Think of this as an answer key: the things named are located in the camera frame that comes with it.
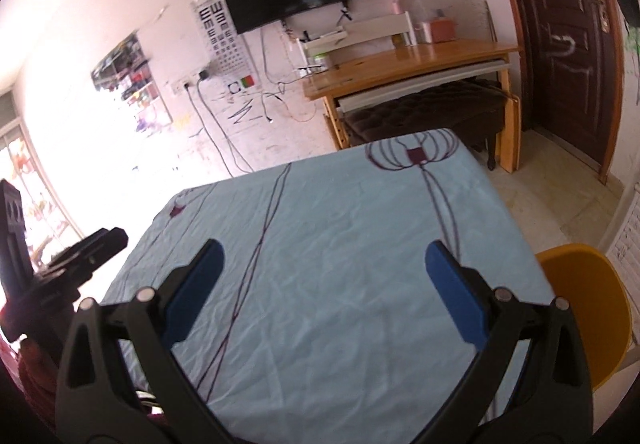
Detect yellow plastic chair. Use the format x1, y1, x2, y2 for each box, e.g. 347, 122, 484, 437
536, 244, 632, 390

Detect light blue patterned tablecloth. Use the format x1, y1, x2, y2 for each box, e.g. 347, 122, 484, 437
105, 130, 552, 443

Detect dark brown tufted bench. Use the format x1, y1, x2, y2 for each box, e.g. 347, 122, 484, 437
343, 79, 508, 170

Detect eye chart poster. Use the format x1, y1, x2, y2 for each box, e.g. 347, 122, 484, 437
192, 0, 256, 94

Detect wooden desk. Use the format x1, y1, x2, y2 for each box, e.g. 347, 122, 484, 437
303, 39, 522, 173

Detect pink tissue box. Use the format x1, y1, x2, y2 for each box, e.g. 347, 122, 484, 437
428, 18, 457, 44

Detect dark brown entry door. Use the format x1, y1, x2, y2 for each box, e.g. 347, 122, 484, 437
510, 0, 623, 181

